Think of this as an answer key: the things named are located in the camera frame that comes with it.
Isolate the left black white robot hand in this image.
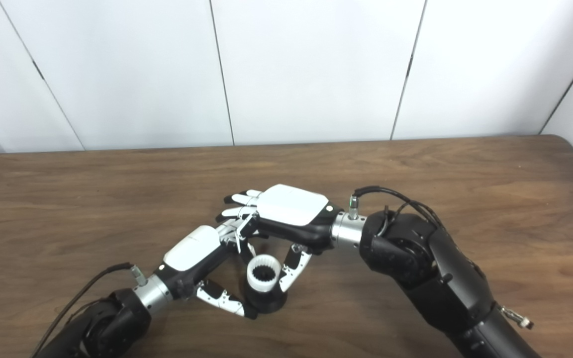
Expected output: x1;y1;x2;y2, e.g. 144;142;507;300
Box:
156;216;258;320

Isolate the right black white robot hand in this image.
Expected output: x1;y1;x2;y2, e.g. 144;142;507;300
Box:
216;184;343;294

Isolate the white ring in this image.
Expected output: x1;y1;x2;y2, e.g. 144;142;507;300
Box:
247;255;282;292

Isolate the round black part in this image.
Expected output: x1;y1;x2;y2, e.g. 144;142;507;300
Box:
243;259;288;314

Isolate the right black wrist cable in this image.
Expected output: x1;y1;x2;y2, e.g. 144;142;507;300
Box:
349;186;535;330

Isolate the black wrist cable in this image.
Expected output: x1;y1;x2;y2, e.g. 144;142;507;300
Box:
349;186;535;330
30;263;149;358

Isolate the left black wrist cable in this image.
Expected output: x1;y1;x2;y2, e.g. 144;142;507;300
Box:
30;263;149;358

